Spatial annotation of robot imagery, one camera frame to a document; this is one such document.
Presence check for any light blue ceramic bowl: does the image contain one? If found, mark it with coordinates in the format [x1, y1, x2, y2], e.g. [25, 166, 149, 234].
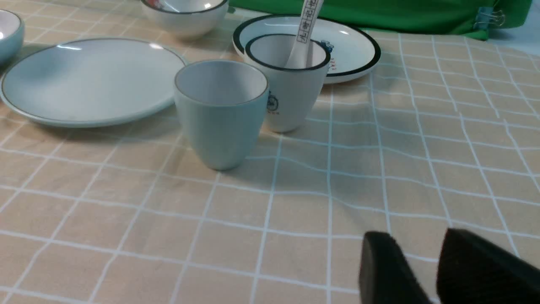
[0, 9, 25, 67]

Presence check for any white bowl with black rim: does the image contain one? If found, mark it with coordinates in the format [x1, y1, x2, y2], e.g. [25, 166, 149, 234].
[140, 0, 229, 40]

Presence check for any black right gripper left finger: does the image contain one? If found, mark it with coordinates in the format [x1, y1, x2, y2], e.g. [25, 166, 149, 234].
[359, 231, 430, 304]

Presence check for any white plate with cartoon print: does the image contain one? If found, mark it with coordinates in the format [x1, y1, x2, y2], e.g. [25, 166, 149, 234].
[232, 14, 381, 84]

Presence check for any green backdrop cloth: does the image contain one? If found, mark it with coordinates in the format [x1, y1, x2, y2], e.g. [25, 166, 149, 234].
[228, 0, 533, 41]

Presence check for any white spoon with characters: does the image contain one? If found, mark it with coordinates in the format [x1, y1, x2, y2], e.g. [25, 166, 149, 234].
[285, 0, 324, 69]

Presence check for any light blue ceramic cup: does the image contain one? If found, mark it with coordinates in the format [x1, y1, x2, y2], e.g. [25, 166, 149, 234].
[173, 60, 270, 171]

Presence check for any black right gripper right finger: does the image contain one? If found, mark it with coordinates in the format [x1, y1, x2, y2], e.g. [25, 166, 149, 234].
[437, 228, 540, 304]

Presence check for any metal binder clip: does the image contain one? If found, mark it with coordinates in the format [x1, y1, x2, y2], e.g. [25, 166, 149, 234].
[472, 6, 506, 30]

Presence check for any white cup with bicycle print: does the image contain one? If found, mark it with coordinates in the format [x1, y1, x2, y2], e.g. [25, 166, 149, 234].
[244, 33, 331, 133]

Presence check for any light blue ceramic plate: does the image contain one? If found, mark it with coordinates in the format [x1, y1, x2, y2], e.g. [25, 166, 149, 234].
[1, 37, 187, 128]

